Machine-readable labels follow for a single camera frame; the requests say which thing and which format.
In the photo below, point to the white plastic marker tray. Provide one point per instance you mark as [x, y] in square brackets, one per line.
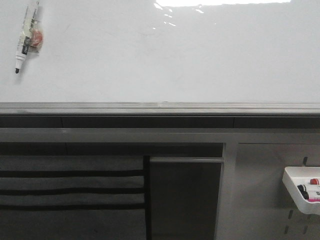
[301, 175]

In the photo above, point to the red capped marker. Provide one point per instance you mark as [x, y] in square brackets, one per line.
[314, 181]

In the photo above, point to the grey fabric pocket organizer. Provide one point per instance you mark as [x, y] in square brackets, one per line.
[82, 197]

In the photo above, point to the dark grey flat panel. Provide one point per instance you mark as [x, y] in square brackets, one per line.
[184, 198]

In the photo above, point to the white whiteboard stand frame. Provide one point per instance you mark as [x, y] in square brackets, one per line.
[253, 203]

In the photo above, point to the pink capped marker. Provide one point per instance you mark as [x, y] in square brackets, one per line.
[311, 196]

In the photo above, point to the large white whiteboard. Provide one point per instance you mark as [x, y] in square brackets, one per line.
[203, 57]

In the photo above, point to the black capped marker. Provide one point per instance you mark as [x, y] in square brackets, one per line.
[308, 188]

